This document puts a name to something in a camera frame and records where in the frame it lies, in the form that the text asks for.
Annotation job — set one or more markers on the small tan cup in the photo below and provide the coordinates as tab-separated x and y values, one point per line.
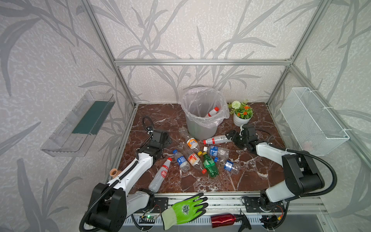
114	173

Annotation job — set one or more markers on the grey bottle red label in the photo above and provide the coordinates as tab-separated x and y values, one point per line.
160	176

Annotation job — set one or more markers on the clear plastic bin liner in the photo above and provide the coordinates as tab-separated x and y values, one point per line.
200	105

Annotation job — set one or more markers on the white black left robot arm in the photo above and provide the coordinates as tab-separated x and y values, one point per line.
110	204

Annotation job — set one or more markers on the white bottle red bands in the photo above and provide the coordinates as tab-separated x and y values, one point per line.
216	140

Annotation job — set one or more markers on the clear acrylic wall shelf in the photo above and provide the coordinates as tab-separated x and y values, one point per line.
77	132

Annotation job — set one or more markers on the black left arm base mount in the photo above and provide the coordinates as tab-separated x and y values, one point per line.
156	204

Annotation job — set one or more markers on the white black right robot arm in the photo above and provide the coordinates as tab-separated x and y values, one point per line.
302	176

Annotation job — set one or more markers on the red spray bottle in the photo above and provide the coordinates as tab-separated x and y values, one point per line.
229	219

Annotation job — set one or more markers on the green black work glove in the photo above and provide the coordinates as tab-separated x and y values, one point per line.
184	211

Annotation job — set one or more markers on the white pot artificial flowers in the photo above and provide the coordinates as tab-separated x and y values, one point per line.
242	112

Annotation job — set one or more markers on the clear bottle orange label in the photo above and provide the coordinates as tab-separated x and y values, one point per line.
190	141

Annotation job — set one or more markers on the small bottle blue cap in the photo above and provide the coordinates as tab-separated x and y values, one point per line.
181	161

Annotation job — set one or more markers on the white wire wall basket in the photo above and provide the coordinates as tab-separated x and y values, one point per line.
313	125

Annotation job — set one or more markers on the clear bottle blue label large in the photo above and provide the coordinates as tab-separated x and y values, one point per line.
216	151

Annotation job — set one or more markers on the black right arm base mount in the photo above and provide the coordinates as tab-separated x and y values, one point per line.
255	204

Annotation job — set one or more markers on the green circuit board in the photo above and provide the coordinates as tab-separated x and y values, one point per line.
149	219

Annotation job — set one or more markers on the crushed bottle blue label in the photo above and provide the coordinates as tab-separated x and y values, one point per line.
228	165

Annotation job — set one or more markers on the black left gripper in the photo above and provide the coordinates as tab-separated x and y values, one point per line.
162	138

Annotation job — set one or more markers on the aluminium frame rails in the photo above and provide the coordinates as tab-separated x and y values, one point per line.
258	51

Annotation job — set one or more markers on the white bottle red cap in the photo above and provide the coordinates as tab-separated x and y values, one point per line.
212	112

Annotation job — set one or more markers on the clear bottle red white label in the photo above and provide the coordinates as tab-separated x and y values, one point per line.
192	157

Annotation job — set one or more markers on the green soda bottle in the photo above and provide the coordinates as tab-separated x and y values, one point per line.
209	164

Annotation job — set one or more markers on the grey mesh waste bin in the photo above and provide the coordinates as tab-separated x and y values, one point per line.
201	127

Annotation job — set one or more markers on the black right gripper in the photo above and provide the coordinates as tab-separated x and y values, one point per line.
236	137

